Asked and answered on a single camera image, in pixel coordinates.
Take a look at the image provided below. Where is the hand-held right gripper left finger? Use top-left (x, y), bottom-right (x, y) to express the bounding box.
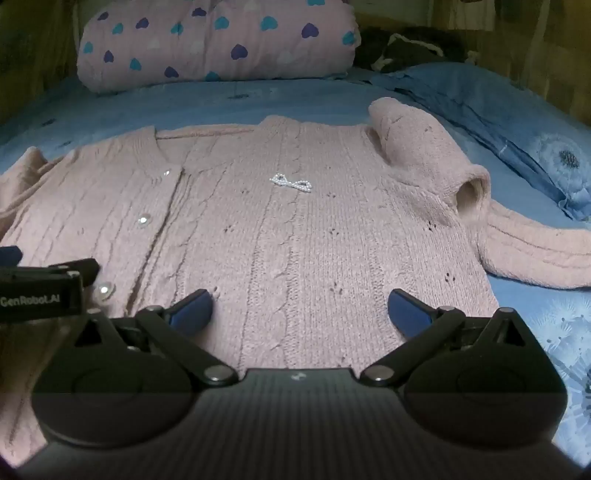
top-left (74, 289), bottom-right (240, 387)

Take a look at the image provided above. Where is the dark cloth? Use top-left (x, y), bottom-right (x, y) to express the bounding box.
top-left (353, 25), bottom-right (480, 75)

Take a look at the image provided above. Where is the blue dandelion-print pillow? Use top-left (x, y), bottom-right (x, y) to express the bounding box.
top-left (365, 62), bottom-right (591, 222)

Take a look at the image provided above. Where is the pink knit cardigan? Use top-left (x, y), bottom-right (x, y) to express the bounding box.
top-left (0, 98), bottom-right (591, 462)

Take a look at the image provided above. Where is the pink heart-pattern pillow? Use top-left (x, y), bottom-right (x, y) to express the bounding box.
top-left (76, 0), bottom-right (362, 95)

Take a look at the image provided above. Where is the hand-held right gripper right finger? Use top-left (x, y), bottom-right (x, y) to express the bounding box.
top-left (359, 288), bottom-right (529, 388)

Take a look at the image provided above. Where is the blue dandelion-print bed sheet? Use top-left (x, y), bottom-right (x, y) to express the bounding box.
top-left (0, 65), bottom-right (591, 464)

